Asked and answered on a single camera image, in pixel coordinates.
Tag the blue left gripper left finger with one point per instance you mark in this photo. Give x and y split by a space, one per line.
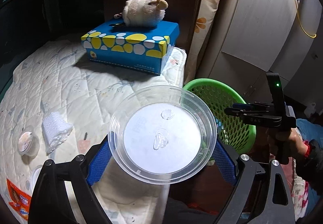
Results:
98 164

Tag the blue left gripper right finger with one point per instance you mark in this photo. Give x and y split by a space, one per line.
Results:
226 159

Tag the white foam piece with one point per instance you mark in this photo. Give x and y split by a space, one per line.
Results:
55 131

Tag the clear round plastic lid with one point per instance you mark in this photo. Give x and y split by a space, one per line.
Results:
162 134

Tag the small clear jelly cup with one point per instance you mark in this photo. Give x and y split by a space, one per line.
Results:
28 142

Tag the orange Ovaltine snack wrapper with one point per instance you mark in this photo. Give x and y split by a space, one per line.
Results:
20 201

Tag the white round plastic lid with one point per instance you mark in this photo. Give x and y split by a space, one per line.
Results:
34 176

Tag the person right hand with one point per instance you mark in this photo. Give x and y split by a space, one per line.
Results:
297 147

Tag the green plastic mesh basket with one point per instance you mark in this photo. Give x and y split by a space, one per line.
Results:
217 97

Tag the white quilted mattress pad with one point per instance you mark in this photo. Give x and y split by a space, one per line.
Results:
59 77

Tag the white wardrobe cabinet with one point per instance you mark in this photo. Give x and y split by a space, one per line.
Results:
249 38

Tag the blue yellow tissue box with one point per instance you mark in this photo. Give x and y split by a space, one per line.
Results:
144 49

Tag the beige plush toy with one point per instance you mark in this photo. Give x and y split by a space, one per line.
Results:
142 13

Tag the floral beige curtain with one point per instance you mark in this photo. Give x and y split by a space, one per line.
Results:
206 15

